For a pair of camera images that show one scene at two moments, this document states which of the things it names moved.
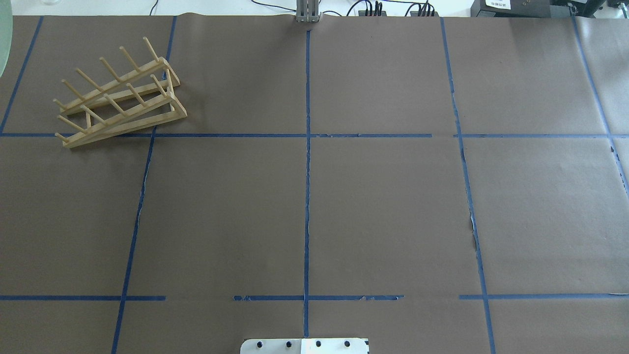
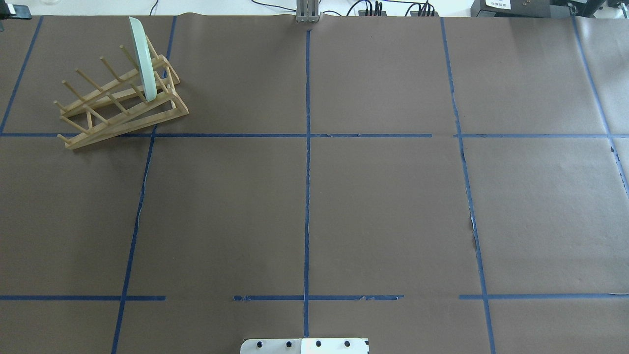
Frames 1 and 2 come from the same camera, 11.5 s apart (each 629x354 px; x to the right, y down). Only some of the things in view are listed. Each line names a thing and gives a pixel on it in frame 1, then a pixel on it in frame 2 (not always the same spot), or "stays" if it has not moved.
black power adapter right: x=423 y=14 stays
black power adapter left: x=362 y=13 stays
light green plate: x=6 y=34 -> x=144 y=63
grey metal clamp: x=307 y=11 stays
